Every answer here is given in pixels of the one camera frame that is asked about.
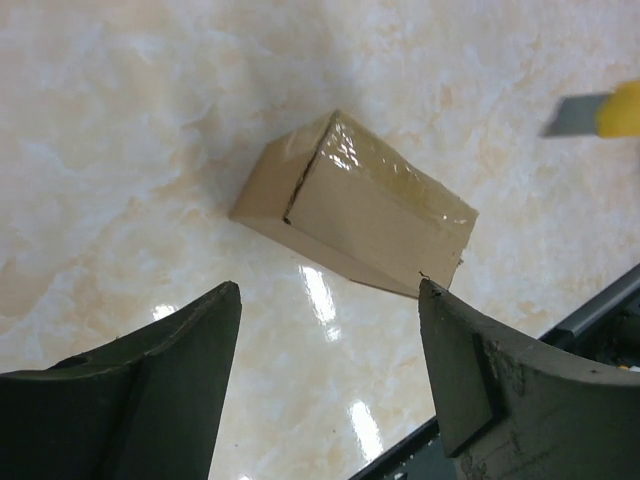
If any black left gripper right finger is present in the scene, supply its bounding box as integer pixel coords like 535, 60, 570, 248
419, 279, 639, 479

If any yellow utility knife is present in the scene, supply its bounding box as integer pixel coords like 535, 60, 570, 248
541, 80, 639, 139

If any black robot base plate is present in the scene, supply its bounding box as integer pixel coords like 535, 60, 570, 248
355, 259, 640, 480

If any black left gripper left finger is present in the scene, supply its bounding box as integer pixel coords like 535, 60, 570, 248
1, 281, 242, 479

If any brown cardboard express box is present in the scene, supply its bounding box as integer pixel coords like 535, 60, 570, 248
230, 110, 478, 298

